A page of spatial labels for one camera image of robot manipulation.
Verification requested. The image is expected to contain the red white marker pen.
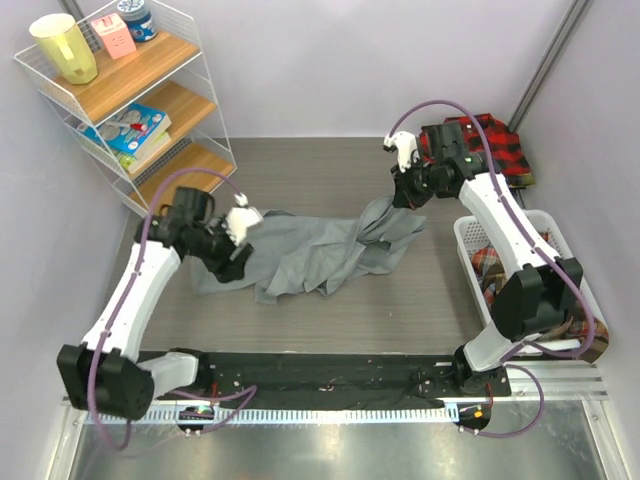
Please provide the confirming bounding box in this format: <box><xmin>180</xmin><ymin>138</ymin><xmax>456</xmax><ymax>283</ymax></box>
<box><xmin>106</xmin><ymin>118</ymin><xmax>150</xmax><ymax>133</ymax></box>

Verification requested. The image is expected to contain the white plastic laundry basket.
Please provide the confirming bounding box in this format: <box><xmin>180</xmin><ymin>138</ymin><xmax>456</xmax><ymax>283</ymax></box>
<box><xmin>454</xmin><ymin>210</ymin><xmax>609</xmax><ymax>363</ymax></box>

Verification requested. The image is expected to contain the pink cube box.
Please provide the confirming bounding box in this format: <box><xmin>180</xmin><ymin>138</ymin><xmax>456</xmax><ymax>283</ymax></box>
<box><xmin>90</xmin><ymin>13</ymin><xmax>136</xmax><ymax>60</ymax></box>

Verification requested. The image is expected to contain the red black plaid shirt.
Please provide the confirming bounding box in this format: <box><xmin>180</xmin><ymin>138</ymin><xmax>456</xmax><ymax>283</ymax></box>
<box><xmin>444</xmin><ymin>113</ymin><xmax>535</xmax><ymax>189</ymax></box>

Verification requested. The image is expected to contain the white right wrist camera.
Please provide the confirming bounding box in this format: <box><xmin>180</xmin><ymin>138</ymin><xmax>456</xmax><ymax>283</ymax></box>
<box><xmin>383</xmin><ymin>131</ymin><xmax>420</xmax><ymax>173</ymax></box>

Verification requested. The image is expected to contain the white wire wooden shelf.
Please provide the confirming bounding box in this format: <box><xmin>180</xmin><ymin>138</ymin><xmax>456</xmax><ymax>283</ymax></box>
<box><xmin>14</xmin><ymin>1</ymin><xmax>237</xmax><ymax>215</ymax></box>

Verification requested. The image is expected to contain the orange plaid shirt in basket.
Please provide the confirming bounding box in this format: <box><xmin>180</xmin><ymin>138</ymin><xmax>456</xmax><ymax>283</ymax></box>
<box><xmin>490</xmin><ymin>246</ymin><xmax>595</xmax><ymax>360</ymax></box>

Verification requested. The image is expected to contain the blue lidded jar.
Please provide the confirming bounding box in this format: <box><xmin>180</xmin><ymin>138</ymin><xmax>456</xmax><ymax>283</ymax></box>
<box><xmin>116</xmin><ymin>0</ymin><xmax>157</xmax><ymax>43</ymax></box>

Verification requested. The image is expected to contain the yellow plastic pitcher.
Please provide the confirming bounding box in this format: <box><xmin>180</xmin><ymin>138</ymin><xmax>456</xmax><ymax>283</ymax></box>
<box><xmin>28</xmin><ymin>13</ymin><xmax>98</xmax><ymax>85</ymax></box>

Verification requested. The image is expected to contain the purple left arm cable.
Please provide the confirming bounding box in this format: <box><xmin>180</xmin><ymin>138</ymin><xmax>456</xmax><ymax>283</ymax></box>
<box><xmin>85</xmin><ymin>167</ymin><xmax>259</xmax><ymax>451</ymax></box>

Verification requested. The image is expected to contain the aluminium frame post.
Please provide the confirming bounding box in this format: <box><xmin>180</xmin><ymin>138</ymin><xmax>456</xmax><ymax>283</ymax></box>
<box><xmin>508</xmin><ymin>0</ymin><xmax>593</xmax><ymax>131</ymax></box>

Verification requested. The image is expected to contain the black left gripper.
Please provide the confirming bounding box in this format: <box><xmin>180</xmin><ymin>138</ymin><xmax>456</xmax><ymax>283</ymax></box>
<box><xmin>188</xmin><ymin>216</ymin><xmax>254</xmax><ymax>284</ymax></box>

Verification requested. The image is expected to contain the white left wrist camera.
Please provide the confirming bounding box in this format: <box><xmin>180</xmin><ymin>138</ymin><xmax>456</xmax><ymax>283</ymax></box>
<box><xmin>220</xmin><ymin>193</ymin><xmax>263</xmax><ymax>246</ymax></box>

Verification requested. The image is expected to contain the grey long sleeve shirt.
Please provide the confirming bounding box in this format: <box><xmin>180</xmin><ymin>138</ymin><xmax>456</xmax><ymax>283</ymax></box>
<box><xmin>191</xmin><ymin>196</ymin><xmax>426</xmax><ymax>305</ymax></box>

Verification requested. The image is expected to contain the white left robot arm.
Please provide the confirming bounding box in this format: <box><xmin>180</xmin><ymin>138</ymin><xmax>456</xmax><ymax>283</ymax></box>
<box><xmin>56</xmin><ymin>187</ymin><xmax>263</xmax><ymax>421</ymax></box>

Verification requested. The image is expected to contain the green book under blue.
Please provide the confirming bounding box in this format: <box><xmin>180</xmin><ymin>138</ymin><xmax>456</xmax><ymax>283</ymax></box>
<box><xmin>116</xmin><ymin>132</ymin><xmax>171</xmax><ymax>174</ymax></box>

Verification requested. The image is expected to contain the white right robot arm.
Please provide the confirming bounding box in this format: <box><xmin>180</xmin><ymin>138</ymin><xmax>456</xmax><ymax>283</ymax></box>
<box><xmin>383</xmin><ymin>122</ymin><xmax>583</xmax><ymax>395</ymax></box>

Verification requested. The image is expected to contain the white slotted cable duct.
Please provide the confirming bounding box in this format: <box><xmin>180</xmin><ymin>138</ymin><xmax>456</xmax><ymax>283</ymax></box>
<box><xmin>84</xmin><ymin>405</ymin><xmax>460</xmax><ymax>425</ymax></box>

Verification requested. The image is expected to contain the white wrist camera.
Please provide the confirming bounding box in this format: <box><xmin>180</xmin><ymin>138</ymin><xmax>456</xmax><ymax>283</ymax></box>
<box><xmin>383</xmin><ymin>131</ymin><xmax>420</xmax><ymax>173</ymax></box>
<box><xmin>220</xmin><ymin>193</ymin><xmax>263</xmax><ymax>246</ymax></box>

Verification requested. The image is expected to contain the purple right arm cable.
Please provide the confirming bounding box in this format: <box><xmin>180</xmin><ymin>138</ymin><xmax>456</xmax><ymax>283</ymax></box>
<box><xmin>392</xmin><ymin>99</ymin><xmax>601</xmax><ymax>441</ymax></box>

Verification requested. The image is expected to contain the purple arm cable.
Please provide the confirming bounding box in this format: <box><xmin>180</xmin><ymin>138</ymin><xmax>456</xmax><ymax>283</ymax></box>
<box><xmin>85</xmin><ymin>167</ymin><xmax>259</xmax><ymax>451</ymax></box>
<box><xmin>392</xmin><ymin>99</ymin><xmax>601</xmax><ymax>441</ymax></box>

